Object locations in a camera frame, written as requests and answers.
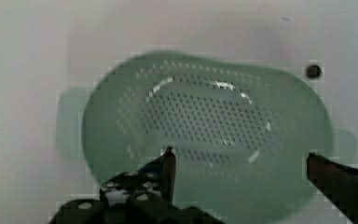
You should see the green plastic strainer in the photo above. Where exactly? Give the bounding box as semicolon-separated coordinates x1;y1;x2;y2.
55;50;358;224

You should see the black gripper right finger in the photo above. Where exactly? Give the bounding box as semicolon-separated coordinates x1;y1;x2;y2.
306;153;358;224

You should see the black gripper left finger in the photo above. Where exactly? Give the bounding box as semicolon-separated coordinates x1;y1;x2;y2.
48;146;225;224

